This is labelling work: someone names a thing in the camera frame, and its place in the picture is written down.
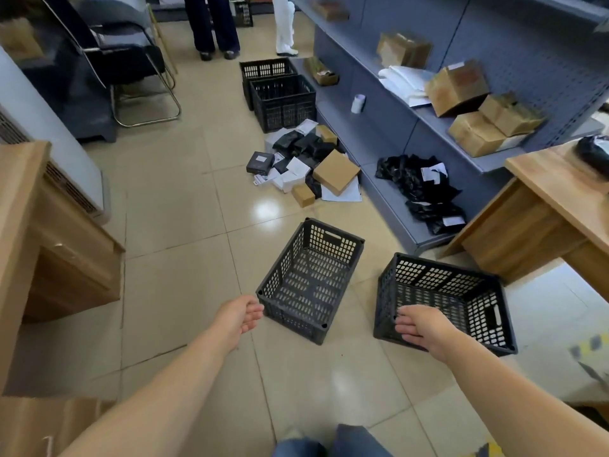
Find small olive box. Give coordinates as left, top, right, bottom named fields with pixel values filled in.
left=303, top=55, right=340, bottom=87

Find white cardboard box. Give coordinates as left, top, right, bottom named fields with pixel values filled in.
left=271, top=156, right=313, bottom=194

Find white mailer bags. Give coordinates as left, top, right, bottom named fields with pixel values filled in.
left=378, top=65, right=435, bottom=109

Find white paper sheet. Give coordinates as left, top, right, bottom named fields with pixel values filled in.
left=321, top=178, right=363, bottom=204

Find dark grey plastic stool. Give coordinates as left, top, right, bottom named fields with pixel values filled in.
left=56, top=56, right=119, bottom=143

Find light wooden desk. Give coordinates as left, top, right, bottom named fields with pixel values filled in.
left=436, top=137, right=609, bottom=305

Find black plastic crate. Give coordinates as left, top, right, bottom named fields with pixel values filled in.
left=239, top=58, right=299, bottom=112
left=372, top=252, right=518, bottom=357
left=232, top=0, right=254, bottom=28
left=256, top=217, right=366, bottom=347
left=249, top=74, right=318, bottom=135

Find brown striped wooden desk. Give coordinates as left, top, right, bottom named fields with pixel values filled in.
left=0, top=141, right=126, bottom=457

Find person's left forearm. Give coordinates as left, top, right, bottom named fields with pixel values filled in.
left=59, top=326, right=237, bottom=457

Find person's blue jeans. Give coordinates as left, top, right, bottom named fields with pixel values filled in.
left=272, top=423, right=393, bottom=457

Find person's right forearm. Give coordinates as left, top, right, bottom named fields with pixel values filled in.
left=440, top=335, right=609, bottom=457

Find person's right hand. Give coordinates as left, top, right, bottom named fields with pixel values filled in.
left=395, top=304, right=457, bottom=362

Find white floor air conditioner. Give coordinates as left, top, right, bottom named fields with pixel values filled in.
left=0, top=46, right=113, bottom=225

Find person's left hand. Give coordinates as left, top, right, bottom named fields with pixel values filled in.
left=211, top=295, right=265, bottom=350

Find yellow black striped floor tape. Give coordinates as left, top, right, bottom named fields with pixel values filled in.
left=471, top=331, right=609, bottom=457

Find pile of black bags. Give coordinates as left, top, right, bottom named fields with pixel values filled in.
left=374, top=154, right=468, bottom=236

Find grey metal shelving unit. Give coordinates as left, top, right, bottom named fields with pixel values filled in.
left=289, top=0, right=609, bottom=258

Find black box white label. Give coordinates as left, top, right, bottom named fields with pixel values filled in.
left=246, top=150, right=276, bottom=176

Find black mailer bags heap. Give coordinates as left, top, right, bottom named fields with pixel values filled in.
left=272, top=130, right=351, bottom=175

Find black chrome frame chair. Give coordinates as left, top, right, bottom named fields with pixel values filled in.
left=37, top=0, right=183, bottom=129

